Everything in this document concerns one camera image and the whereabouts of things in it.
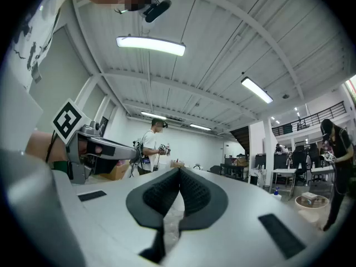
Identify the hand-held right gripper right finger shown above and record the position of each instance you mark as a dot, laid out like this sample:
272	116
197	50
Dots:
203	199

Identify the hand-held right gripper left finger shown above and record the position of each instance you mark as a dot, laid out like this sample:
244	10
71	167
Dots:
144	196

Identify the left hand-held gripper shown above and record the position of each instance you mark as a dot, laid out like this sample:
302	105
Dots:
66	121

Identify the person's left forearm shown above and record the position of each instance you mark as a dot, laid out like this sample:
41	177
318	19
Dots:
39	146

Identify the open cardboard box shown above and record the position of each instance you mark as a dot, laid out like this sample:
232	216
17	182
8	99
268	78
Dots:
116	172

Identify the black storage shelf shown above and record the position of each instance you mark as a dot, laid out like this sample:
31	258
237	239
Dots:
232	171

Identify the long ceiling light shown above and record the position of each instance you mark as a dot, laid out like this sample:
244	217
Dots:
150	45
153	115
257	90
200	126

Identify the black computer monitor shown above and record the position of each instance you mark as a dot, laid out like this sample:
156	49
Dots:
260	161

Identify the dark staircase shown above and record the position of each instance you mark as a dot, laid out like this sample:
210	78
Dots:
241	138

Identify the small white spray bottle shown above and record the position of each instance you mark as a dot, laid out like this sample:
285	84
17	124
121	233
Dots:
276	194

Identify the white office desk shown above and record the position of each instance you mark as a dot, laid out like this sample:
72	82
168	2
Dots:
283	171

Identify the tissue box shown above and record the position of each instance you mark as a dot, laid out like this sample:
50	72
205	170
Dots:
308	195

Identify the round side table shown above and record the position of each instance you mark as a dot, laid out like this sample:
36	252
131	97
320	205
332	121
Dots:
311	203

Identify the black mezzanine railing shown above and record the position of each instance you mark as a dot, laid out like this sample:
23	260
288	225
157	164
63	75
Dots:
311	119

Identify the white printed T-shirt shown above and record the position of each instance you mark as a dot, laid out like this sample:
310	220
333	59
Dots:
36	32

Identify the head-worn camera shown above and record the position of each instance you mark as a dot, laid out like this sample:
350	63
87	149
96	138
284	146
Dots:
155	10

